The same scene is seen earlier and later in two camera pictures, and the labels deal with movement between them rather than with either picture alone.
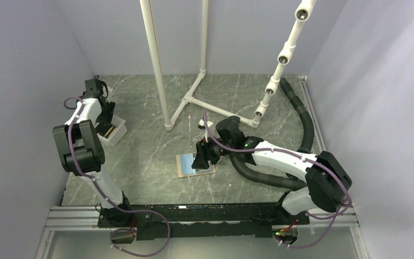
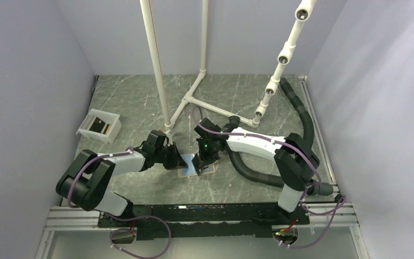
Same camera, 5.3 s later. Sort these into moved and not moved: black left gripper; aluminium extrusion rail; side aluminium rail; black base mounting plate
Moved: black left gripper
Not moved: side aluminium rail; aluminium extrusion rail; black base mounting plate
